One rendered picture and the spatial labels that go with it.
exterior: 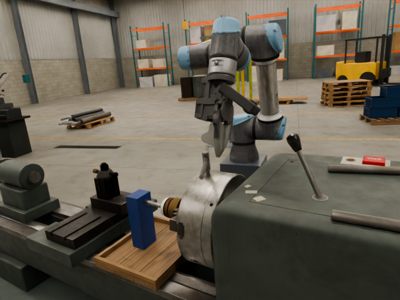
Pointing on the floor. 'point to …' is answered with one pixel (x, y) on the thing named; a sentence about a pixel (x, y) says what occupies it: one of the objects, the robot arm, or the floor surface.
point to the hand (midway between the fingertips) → (221, 152)
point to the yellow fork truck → (372, 72)
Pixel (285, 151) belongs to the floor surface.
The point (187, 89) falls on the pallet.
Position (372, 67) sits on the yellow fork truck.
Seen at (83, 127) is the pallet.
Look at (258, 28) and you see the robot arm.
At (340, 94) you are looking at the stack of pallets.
